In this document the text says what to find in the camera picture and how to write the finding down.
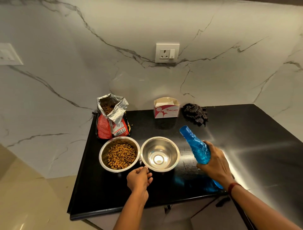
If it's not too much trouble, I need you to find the person's left hand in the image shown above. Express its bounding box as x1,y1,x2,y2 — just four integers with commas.
127,166,154,194

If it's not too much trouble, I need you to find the steel bowl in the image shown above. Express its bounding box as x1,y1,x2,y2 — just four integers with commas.
140,136,180,173
98,136,141,173

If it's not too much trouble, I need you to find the blue water bottle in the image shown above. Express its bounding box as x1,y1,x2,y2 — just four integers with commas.
179,125,224,190

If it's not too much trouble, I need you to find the red and white tissue box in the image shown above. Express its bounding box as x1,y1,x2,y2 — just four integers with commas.
153,97,181,119

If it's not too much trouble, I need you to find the red wrist band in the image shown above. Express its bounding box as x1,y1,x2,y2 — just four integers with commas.
228,182,242,196

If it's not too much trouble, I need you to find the brown wall cabinet door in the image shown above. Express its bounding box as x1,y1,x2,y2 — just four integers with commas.
241,0,303,6

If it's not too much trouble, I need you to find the person's right forearm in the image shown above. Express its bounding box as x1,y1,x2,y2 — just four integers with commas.
229,185,303,230

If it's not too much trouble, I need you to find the red black pet food bag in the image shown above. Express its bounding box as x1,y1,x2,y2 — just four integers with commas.
96,93,131,140

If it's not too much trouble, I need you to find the person's left forearm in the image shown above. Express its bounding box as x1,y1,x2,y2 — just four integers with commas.
113,189,149,230

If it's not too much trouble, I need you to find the brown base cabinet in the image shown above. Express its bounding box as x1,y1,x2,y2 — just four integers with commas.
83,192,256,230

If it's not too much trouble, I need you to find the dark checked cloth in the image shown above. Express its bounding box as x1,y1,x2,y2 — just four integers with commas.
181,103,209,126

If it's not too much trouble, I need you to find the person's right hand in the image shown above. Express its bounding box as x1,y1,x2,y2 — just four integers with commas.
196,141,235,190

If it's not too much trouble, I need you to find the white wall socket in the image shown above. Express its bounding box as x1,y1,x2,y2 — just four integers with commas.
155,42,180,64
0,43,24,66

